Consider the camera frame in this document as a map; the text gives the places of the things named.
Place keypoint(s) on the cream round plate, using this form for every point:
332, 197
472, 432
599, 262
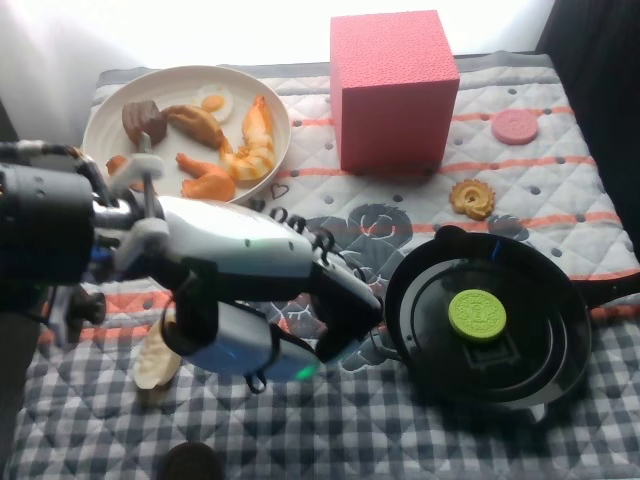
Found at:
150, 90

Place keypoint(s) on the golden toy bread piece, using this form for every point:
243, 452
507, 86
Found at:
197, 125

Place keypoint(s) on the quilt with printed bear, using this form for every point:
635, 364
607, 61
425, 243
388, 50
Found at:
300, 425

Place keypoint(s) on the brown toy chocolate piece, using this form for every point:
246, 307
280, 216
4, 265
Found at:
142, 120

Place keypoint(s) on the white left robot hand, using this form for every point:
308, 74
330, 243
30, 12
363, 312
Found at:
235, 240

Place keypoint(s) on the white toy dumpling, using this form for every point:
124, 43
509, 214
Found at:
150, 365

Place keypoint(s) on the orange toy chicken drumstick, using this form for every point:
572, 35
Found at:
212, 182

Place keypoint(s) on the orange toy sweet potato piece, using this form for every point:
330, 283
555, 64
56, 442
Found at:
116, 164

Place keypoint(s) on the pink red cube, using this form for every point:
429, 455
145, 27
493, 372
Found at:
395, 100

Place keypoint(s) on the black frying pan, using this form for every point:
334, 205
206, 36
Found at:
425, 300

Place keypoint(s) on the dark brown cookie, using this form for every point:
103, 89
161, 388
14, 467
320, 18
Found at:
192, 462

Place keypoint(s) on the yellow butter cookie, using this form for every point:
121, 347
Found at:
471, 200

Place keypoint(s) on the pink sandwich cookie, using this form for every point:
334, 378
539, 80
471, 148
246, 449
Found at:
514, 127

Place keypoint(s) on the toy fried egg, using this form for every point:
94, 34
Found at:
215, 102

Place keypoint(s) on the green sandwich cookie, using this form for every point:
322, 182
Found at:
477, 316

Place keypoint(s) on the orange toy shrimp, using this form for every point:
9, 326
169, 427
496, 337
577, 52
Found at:
257, 135

